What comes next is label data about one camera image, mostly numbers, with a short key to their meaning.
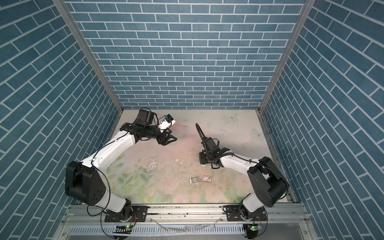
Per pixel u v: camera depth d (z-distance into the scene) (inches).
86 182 16.6
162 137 28.1
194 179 33.4
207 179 33.3
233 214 29.0
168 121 28.0
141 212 29.0
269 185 17.4
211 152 27.4
